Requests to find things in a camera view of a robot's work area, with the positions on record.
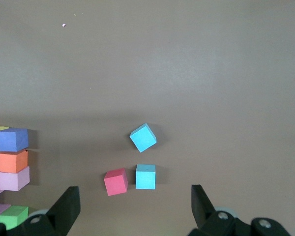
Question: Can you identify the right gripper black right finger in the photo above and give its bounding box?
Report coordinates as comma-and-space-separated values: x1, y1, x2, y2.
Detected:
190, 184, 236, 236

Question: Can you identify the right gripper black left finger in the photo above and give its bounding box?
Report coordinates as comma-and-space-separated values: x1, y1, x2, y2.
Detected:
8, 185, 81, 236

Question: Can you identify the green foam cube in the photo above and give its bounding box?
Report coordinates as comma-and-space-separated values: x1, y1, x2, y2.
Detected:
0, 205, 30, 231

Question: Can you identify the orange foam cube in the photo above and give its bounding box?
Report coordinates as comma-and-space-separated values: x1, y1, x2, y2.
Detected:
0, 149, 29, 174

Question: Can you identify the purple foam cube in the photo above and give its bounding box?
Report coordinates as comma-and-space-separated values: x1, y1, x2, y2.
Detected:
0, 127, 29, 152

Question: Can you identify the red foam cube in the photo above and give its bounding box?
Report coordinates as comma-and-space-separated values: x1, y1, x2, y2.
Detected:
103, 168, 129, 197

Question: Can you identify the blue foam cube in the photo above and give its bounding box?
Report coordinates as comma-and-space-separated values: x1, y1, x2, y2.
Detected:
129, 122, 158, 153
135, 164, 156, 190

